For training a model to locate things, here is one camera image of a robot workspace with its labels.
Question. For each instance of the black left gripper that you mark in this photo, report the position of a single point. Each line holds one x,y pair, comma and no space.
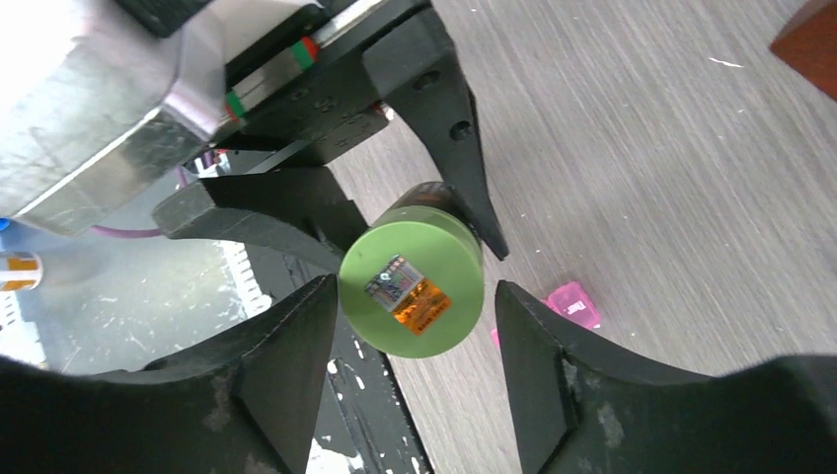
295,88

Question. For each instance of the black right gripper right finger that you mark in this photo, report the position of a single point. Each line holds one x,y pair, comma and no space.
583,404

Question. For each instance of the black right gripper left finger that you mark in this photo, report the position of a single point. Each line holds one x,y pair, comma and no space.
175,415

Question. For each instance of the green pill bottle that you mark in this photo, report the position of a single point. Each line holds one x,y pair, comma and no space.
412,285

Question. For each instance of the blue tray with vials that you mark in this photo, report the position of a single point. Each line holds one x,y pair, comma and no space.
21,267

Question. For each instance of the brown wooden metronome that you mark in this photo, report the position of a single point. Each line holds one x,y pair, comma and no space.
807,43

